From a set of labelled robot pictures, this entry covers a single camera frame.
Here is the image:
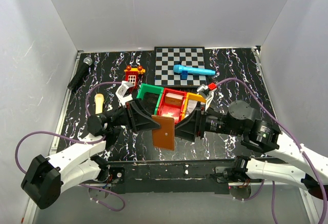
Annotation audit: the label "brown leather card holder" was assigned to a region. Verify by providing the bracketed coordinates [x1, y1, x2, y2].
[152, 115, 175, 151]

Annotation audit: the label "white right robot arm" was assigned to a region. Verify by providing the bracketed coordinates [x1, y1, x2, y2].
[175, 100, 327, 200]

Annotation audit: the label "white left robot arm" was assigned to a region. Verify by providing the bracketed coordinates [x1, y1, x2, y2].
[21, 98, 160, 209]

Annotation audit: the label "white cards in yellow bin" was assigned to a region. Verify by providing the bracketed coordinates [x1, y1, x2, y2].
[185, 100, 198, 117]

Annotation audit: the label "black item in green bin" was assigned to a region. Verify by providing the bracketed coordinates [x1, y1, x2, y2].
[142, 92, 159, 114]

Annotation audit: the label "green plastic bin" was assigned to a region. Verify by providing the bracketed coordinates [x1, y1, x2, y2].
[137, 84, 164, 115]

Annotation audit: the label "red plastic bin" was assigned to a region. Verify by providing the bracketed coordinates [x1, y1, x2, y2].
[155, 88, 187, 124]

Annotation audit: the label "yellow plastic bin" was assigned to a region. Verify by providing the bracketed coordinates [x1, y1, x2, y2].
[181, 92, 206, 119]

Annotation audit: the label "beige toy microphone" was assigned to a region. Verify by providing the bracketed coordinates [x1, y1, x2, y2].
[94, 93, 105, 114]

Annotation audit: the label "brown box in red bin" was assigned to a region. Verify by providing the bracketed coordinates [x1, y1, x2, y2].
[165, 93, 184, 107]

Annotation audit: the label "red toy phone booth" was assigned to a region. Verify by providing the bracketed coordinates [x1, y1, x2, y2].
[124, 65, 146, 89]

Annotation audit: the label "blue toy microphone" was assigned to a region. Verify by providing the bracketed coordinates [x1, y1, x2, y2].
[173, 65, 216, 80]

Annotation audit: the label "black microphone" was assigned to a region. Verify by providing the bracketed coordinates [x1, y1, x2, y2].
[67, 57, 93, 92]

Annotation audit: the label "black and white checkerboard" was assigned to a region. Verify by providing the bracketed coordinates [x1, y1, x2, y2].
[154, 47, 208, 88]

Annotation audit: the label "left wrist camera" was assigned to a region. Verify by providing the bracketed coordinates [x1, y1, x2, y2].
[115, 81, 135, 106]

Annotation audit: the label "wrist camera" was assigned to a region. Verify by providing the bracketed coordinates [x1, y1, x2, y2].
[197, 83, 217, 110]
[115, 81, 135, 106]

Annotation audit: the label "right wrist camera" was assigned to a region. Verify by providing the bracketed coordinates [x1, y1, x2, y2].
[197, 83, 217, 110]

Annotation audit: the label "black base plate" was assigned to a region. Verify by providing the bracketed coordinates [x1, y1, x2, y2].
[106, 158, 247, 196]

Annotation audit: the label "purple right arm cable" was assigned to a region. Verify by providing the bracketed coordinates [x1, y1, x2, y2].
[216, 77, 328, 224]

